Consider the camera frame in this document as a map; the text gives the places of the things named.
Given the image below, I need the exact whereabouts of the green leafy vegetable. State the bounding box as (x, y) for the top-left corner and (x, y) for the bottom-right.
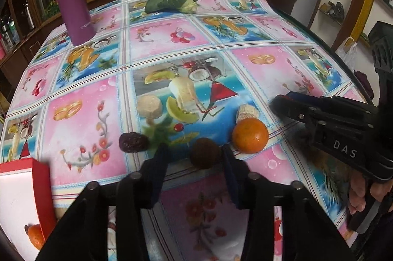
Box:
(144, 0), (200, 14)

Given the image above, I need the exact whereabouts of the brown chestnut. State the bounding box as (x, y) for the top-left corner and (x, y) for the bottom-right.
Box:
(189, 137), (221, 169)

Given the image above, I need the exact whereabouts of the red box with white inside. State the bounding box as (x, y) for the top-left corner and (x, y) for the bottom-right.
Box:
(1, 158), (57, 260)

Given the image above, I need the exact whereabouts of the white plastic bag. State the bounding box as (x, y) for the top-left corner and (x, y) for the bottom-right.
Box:
(336, 37), (357, 72)

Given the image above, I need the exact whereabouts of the orange tangerine on table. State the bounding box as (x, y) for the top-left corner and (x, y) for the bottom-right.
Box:
(232, 117), (269, 154)

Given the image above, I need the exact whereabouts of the orange tangerine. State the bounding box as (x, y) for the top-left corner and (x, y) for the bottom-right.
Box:
(232, 117), (269, 154)
(24, 224), (45, 250)

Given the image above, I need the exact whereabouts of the colourful printed tablecloth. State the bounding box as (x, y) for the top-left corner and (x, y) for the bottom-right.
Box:
(1, 0), (363, 260)

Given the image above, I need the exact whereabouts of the dark dried date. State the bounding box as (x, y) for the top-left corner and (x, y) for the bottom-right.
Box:
(119, 132), (150, 153)

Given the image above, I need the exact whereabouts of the right hand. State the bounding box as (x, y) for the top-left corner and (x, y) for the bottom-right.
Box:
(346, 170), (393, 215)

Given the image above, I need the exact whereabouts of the beige yam piece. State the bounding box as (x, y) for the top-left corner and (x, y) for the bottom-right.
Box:
(236, 104), (260, 123)
(137, 94), (163, 119)

